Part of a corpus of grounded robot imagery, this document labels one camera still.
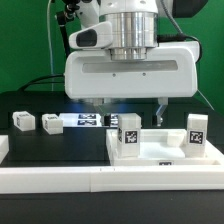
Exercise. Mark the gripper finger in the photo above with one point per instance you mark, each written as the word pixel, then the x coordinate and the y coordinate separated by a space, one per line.
pixel 105 117
pixel 163 103

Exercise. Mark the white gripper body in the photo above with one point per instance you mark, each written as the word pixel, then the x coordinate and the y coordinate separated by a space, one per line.
pixel 115 63

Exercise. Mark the white square tabletop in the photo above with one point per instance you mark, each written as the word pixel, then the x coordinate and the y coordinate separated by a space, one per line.
pixel 154 151

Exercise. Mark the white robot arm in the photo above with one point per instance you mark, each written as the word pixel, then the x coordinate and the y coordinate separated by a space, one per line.
pixel 127 14

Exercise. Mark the white sheet with AprilTags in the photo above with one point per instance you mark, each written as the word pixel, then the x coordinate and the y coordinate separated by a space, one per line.
pixel 81 119

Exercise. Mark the white U-shaped fence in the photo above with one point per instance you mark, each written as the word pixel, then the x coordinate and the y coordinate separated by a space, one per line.
pixel 105 179

